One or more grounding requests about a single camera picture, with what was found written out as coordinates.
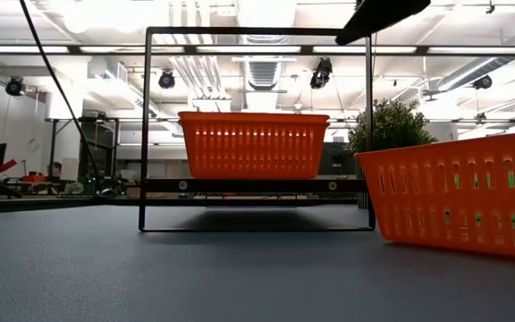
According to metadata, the orange plastic slotted basket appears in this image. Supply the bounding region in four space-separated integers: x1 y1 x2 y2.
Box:
353 130 515 261
177 111 331 181

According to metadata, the green plastic slotted basket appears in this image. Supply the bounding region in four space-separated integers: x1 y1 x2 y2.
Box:
443 169 515 232

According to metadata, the black metal wooden shelf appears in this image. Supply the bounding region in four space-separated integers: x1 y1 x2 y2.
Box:
138 25 377 233

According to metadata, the black ceiling spotlight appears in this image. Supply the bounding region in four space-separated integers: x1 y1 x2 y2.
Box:
157 71 177 90
471 74 494 90
309 56 333 90
4 76 25 97

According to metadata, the potted plant dark ribbed pot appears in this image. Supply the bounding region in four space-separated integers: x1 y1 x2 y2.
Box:
346 98 438 209

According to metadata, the black metal background rack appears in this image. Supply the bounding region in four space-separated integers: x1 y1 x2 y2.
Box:
45 116 121 180

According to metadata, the ceiling ventilation duct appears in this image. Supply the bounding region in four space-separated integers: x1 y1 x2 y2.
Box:
244 57 282 92

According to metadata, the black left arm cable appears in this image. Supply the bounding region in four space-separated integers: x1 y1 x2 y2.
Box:
18 0 102 193

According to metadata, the black aluminium table frame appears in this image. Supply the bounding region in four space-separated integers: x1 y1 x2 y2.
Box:
0 196 361 216

